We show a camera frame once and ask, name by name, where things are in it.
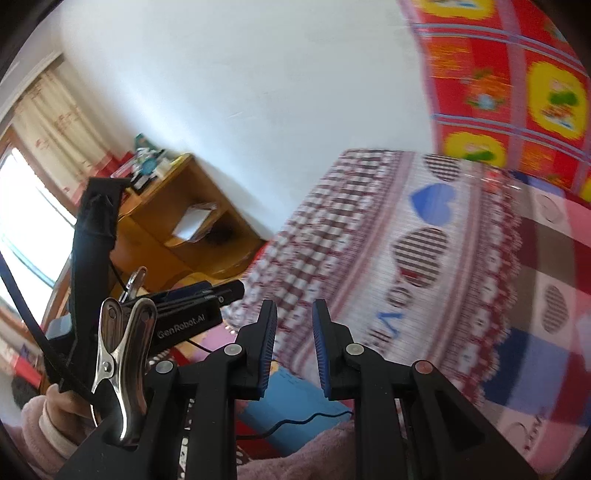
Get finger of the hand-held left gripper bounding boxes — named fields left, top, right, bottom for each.
left=198, top=281, right=245, bottom=306
left=150, top=284, right=206, bottom=305

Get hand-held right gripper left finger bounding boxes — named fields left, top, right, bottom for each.
left=55, top=299, right=279, bottom=480

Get foam puzzle floor mat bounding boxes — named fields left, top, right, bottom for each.
left=152, top=323, right=356, bottom=457

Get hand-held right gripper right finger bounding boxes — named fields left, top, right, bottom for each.
left=311, top=299, right=539, bottom=480

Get person's left forearm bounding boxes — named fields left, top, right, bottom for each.
left=18, top=394, right=100, bottom=480

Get person's left hand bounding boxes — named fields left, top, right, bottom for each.
left=44, top=381, right=100, bottom=423

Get metal spring clip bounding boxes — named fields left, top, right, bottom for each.
left=91, top=298, right=158, bottom=446
left=121, top=266, right=147, bottom=303

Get wooden cabinet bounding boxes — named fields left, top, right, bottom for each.
left=44, top=152, right=269, bottom=333

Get bright window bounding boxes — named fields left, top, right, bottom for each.
left=0, top=134, right=77, bottom=305

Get red box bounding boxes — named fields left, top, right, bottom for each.
left=95, top=154, right=139, bottom=178

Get thin black cable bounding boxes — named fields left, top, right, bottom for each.
left=238, top=406, right=354, bottom=439

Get beige patterned curtain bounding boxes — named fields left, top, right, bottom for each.
left=9, top=60, right=112, bottom=204

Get pink fuzzy slipper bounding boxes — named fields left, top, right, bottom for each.
left=235, top=420, right=361, bottom=480

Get teal round object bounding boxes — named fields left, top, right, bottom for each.
left=134, top=134, right=167, bottom=178

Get plastic-wrapped white paper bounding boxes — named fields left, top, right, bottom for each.
left=173, top=203, right=218, bottom=243

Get red floral printed cloth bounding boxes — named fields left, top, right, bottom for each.
left=397, top=0, right=591, bottom=204

